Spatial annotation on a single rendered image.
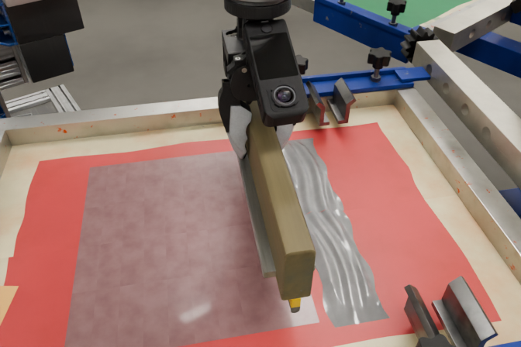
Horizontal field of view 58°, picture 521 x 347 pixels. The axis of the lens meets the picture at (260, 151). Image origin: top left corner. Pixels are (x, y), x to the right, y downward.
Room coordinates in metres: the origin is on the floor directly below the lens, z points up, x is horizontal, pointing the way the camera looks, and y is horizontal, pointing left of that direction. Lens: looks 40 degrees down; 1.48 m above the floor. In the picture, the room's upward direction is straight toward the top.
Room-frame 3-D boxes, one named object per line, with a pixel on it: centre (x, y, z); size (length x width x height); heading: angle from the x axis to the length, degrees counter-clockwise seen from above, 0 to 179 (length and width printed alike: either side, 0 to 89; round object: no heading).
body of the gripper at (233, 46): (0.49, 0.00, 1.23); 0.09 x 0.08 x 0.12; 10
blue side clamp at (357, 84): (0.77, -0.14, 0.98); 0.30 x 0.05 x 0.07; 100
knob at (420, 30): (0.88, -0.34, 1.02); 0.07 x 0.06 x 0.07; 100
